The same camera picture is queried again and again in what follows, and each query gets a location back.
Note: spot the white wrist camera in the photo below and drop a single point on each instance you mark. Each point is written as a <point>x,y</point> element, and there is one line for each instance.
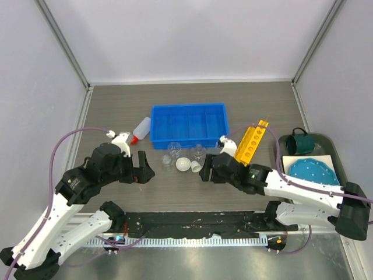
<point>121,140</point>
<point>228,146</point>

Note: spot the teal object with black cord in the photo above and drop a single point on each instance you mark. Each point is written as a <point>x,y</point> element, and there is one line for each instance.
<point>299,142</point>

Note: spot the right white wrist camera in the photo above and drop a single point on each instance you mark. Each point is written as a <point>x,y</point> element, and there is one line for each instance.
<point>228,146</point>

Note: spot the round glass flask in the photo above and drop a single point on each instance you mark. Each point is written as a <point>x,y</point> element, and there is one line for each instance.
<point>198,153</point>

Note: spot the clear plastic funnel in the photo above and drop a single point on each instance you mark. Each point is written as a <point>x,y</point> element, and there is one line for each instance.
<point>216,150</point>

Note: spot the blue round plate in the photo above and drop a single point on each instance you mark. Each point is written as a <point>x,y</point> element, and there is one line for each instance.
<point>313,170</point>

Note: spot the white square board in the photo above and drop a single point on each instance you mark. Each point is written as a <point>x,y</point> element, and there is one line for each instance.
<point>288,160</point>

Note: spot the white squeeze bottle red cap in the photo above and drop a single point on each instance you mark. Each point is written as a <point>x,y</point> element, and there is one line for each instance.
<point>140,132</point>

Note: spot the small glass bottle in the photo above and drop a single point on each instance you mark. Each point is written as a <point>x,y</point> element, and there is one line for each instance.
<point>167,163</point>

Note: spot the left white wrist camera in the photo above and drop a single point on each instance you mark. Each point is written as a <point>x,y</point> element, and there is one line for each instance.
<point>121,140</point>

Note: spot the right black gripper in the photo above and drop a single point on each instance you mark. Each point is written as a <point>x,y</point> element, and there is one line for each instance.
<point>206,171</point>

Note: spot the white evaporating dish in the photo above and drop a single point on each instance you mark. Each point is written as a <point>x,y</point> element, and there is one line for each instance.
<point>183,164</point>

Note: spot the blue plastic divided bin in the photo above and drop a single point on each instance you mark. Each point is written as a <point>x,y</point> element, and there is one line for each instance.
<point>188,124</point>

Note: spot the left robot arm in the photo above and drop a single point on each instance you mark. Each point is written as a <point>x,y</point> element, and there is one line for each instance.
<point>40,254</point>

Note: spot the yellow test tube rack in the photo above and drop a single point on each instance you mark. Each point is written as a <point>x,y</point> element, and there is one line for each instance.
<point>250,142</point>

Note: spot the dark green tray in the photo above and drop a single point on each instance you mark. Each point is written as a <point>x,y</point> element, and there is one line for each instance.
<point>323,146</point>

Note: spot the white slotted cable duct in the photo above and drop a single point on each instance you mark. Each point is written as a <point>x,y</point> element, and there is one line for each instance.
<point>214,241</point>

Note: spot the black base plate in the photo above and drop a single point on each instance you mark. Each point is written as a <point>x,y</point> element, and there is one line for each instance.
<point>197,225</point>

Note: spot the small white crucible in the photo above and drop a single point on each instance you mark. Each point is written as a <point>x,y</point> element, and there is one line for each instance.
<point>196,166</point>

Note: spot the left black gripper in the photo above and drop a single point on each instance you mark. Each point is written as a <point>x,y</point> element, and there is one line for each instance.
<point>142,174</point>

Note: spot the glass beaker with spout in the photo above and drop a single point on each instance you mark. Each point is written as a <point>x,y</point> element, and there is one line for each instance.
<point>174,149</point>

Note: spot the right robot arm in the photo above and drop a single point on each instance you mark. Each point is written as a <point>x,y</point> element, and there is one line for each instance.
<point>345,207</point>

